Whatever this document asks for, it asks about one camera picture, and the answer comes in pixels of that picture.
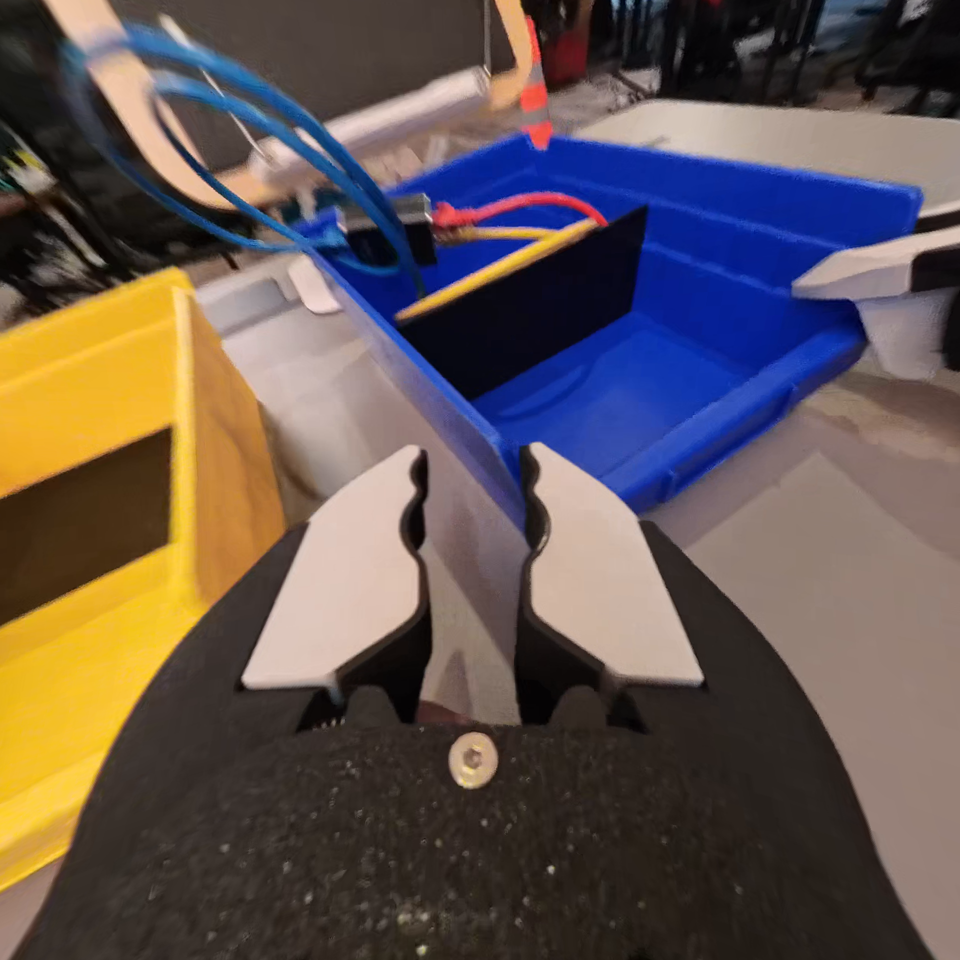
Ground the blue ethernet cable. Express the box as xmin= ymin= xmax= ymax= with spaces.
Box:
xmin=63 ymin=22 xmax=430 ymax=301

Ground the yellow plastic bin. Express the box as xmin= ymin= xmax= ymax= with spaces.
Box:
xmin=0 ymin=266 xmax=288 ymax=894

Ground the black bin divider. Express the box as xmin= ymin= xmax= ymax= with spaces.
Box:
xmin=396 ymin=204 xmax=651 ymax=402

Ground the red ethernet cable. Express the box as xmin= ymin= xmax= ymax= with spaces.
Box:
xmin=431 ymin=192 xmax=610 ymax=230

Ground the blue plastic bin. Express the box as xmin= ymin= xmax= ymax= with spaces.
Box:
xmin=298 ymin=133 xmax=925 ymax=528

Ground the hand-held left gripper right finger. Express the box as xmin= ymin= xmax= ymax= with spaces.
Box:
xmin=514 ymin=441 xmax=708 ymax=726

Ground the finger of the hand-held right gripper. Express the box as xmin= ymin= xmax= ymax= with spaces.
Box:
xmin=791 ymin=225 xmax=960 ymax=381

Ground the orange traffic cone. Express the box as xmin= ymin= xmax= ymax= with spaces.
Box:
xmin=517 ymin=15 xmax=558 ymax=151

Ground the yellow ethernet cable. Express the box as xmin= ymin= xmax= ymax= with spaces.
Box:
xmin=393 ymin=217 xmax=601 ymax=324

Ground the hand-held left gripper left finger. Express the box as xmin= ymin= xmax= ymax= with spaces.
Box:
xmin=240 ymin=444 xmax=435 ymax=725

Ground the black ethernet port adapter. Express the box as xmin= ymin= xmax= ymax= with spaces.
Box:
xmin=336 ymin=192 xmax=440 ymax=269

